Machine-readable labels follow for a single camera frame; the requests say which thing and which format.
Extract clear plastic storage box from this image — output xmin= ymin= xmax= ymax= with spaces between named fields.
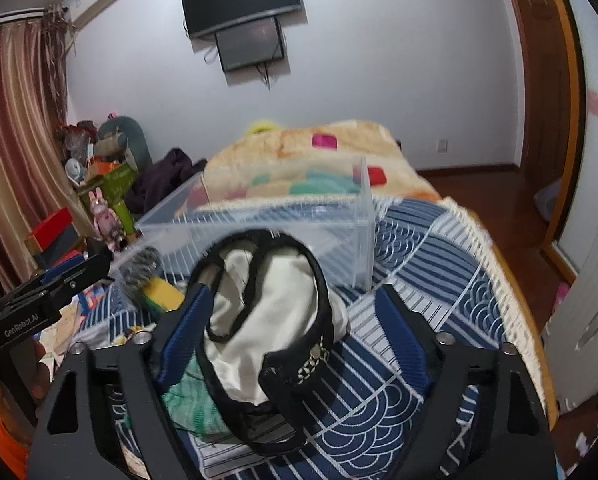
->
xmin=109 ymin=155 xmax=378 ymax=294

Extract small black wall monitor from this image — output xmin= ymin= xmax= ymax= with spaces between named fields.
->
xmin=215 ymin=16 xmax=285 ymax=73

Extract grey fuzzy item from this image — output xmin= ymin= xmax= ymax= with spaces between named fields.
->
xmin=119 ymin=246 xmax=162 ymax=307

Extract red beige striped curtain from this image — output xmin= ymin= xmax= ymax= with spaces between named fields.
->
xmin=0 ymin=4 xmax=93 ymax=289

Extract yellow fuzzy ball toy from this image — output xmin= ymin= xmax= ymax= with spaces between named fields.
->
xmin=246 ymin=120 xmax=280 ymax=136

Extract black and white fabric bag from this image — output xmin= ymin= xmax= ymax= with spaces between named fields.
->
xmin=189 ymin=229 xmax=349 ymax=456

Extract green grey plush cushion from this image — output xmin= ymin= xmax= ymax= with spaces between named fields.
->
xmin=94 ymin=116 xmax=152 ymax=174

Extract dark purple clothing pile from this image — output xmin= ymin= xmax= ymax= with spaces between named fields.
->
xmin=123 ymin=148 xmax=208 ymax=217

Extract green striped knit cloth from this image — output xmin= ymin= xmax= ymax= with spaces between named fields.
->
xmin=161 ymin=356 xmax=230 ymax=439

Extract yellow green sponge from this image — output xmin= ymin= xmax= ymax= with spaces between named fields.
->
xmin=139 ymin=278 xmax=185 ymax=318

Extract green cardboard box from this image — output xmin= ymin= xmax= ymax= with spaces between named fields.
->
xmin=76 ymin=164 xmax=137 ymax=209

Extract pink plush rabbit toy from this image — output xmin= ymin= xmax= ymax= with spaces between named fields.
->
xmin=88 ymin=188 xmax=128 ymax=252

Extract red box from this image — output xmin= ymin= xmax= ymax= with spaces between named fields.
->
xmin=26 ymin=207 xmax=73 ymax=255

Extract beige fleece blanket coloured squares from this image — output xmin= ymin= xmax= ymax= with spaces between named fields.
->
xmin=206 ymin=119 xmax=441 ymax=203

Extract blue white patterned bedspread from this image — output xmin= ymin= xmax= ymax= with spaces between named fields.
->
xmin=75 ymin=194 xmax=551 ymax=480

